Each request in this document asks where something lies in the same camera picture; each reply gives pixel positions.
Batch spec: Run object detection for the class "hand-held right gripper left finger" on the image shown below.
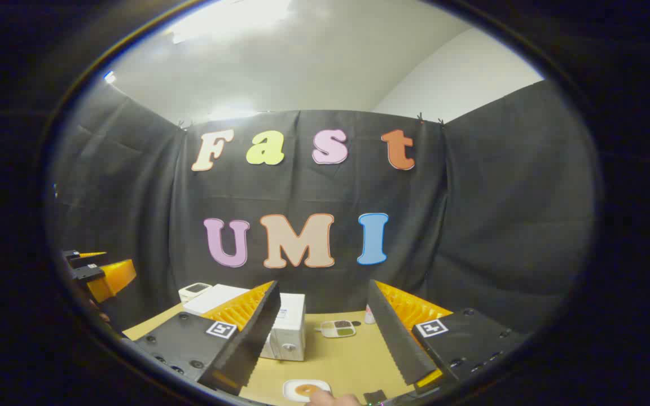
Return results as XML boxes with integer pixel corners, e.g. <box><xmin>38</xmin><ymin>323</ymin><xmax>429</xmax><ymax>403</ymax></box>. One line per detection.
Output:
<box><xmin>133</xmin><ymin>280</ymin><xmax>282</xmax><ymax>395</ymax></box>

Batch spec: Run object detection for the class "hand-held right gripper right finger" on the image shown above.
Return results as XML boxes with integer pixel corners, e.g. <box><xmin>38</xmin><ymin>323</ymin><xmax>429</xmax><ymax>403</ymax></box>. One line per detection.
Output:
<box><xmin>367</xmin><ymin>280</ymin><xmax>529</xmax><ymax>391</ymax></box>

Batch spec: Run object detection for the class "white microwave oven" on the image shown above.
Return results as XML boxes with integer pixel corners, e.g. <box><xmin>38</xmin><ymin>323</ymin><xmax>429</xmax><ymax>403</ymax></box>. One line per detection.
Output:
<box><xmin>184</xmin><ymin>284</ymin><xmax>306</xmax><ymax>362</ymax></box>

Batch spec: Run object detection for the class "white divided seasoning tray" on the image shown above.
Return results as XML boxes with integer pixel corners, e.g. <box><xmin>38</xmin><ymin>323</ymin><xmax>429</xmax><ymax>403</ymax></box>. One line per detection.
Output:
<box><xmin>320</xmin><ymin>320</ymin><xmax>358</xmax><ymax>339</ymax></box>

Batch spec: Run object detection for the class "white square plate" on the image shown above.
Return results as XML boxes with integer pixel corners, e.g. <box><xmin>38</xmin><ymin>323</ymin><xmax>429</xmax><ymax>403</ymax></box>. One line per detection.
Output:
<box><xmin>283</xmin><ymin>379</ymin><xmax>331</xmax><ymax>403</ymax></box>

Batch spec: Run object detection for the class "small white device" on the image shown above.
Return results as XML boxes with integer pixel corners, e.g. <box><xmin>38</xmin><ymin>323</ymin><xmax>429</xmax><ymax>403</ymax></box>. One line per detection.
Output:
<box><xmin>178</xmin><ymin>283</ymin><xmax>213</xmax><ymax>305</ymax></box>

